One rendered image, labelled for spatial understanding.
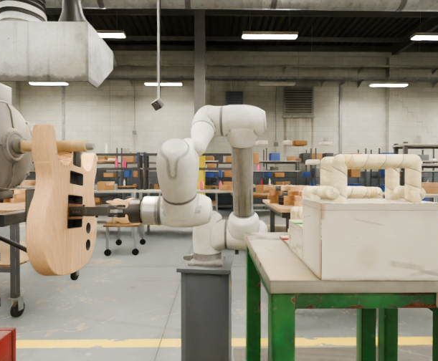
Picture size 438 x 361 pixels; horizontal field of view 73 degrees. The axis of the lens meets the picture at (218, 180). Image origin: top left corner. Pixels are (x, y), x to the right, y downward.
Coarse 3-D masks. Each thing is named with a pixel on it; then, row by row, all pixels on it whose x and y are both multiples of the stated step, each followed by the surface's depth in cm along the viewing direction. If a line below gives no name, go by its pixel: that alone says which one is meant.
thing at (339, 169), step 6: (336, 162) 67; (342, 162) 67; (336, 168) 67; (342, 168) 67; (336, 174) 67; (342, 174) 67; (336, 180) 67; (342, 180) 67; (336, 186) 67; (342, 186) 67; (342, 192) 67; (342, 198) 67
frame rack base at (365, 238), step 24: (312, 216) 72; (336, 216) 66; (360, 216) 66; (384, 216) 66; (408, 216) 66; (432, 216) 66; (312, 240) 72; (336, 240) 66; (360, 240) 66; (384, 240) 66; (408, 240) 66; (432, 240) 66; (312, 264) 72; (336, 264) 66; (360, 264) 66; (384, 264) 66; (408, 264) 66; (432, 264) 66
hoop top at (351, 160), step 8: (336, 160) 67; (344, 160) 67; (352, 160) 67; (360, 160) 67; (368, 160) 67; (376, 160) 67; (384, 160) 67; (392, 160) 67; (400, 160) 67; (408, 160) 67; (416, 160) 67
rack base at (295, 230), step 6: (294, 228) 89; (300, 228) 82; (294, 234) 89; (300, 234) 82; (294, 240) 89; (300, 240) 82; (294, 246) 89; (300, 246) 82; (294, 252) 89; (300, 252) 82; (300, 258) 82
